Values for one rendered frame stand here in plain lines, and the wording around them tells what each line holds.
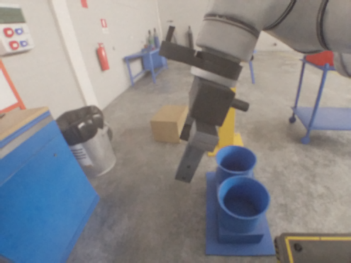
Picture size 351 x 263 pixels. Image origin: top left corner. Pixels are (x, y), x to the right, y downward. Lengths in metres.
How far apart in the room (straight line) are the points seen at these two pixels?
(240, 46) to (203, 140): 0.13
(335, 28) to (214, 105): 0.18
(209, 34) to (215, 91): 0.08
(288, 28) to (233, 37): 0.10
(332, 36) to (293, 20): 0.06
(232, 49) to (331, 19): 0.13
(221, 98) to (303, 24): 0.16
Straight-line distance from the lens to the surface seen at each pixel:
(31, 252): 1.33
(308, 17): 0.29
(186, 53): 0.24
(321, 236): 1.09
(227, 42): 0.23
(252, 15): 0.25
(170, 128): 1.94
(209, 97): 0.21
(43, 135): 1.23
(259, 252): 1.28
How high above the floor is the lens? 1.19
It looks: 31 degrees down
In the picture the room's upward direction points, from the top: 9 degrees counter-clockwise
